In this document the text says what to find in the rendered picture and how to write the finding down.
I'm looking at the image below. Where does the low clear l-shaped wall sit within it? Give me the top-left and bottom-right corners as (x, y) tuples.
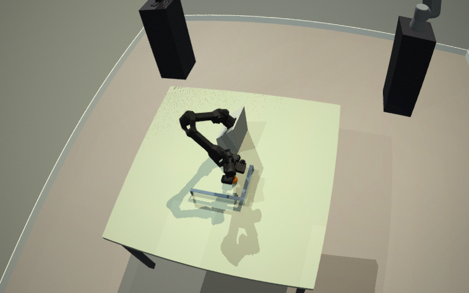
(191, 168), (254, 206)
(190, 165), (254, 201)

